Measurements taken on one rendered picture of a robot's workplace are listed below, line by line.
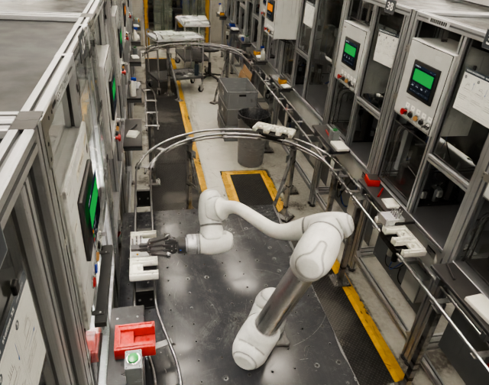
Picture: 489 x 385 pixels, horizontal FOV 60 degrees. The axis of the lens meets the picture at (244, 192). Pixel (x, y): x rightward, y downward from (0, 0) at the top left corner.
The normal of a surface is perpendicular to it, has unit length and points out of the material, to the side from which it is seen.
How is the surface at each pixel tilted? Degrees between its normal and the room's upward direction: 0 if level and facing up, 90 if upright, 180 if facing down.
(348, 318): 0
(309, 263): 85
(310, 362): 0
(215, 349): 0
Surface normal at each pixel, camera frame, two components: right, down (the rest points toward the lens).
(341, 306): 0.07, -0.85
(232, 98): 0.23, 0.54
